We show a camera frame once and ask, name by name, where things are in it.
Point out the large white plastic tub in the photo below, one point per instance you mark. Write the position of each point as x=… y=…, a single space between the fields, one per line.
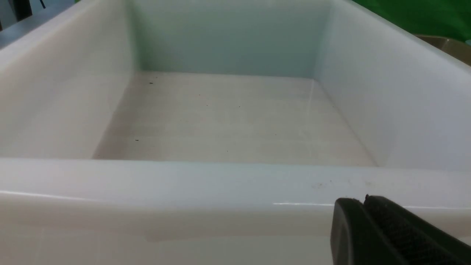
x=220 y=132

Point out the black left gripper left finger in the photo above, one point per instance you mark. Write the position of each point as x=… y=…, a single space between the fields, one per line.
x=356 y=239

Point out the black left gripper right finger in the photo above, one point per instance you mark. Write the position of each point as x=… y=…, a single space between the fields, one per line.
x=417 y=241

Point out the olive plastic spoon bin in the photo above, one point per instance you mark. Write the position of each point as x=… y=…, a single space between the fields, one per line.
x=457 y=49

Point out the green backdrop cloth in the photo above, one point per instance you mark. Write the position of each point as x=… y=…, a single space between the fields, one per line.
x=445 y=18

